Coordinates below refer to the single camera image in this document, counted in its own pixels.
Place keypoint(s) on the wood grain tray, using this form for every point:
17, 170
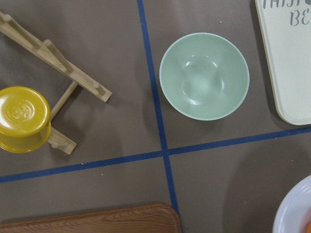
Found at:
151, 218

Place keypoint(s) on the orange fruit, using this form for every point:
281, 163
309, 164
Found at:
307, 227

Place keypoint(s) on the cream lettered tray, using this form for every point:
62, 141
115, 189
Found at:
286, 32

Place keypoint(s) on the pale green bowl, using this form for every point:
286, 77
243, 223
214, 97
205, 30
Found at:
204, 76

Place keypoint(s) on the crossing blue tape strip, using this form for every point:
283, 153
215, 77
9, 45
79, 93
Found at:
152, 155

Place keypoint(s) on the long blue tape strip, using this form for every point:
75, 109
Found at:
157, 106

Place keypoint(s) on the wooden dish rack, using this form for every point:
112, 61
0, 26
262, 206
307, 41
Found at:
49, 53

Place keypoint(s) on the yellow plastic cup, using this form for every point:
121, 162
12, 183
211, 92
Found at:
24, 119

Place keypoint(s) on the white ribbed bowl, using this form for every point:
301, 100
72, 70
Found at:
295, 209

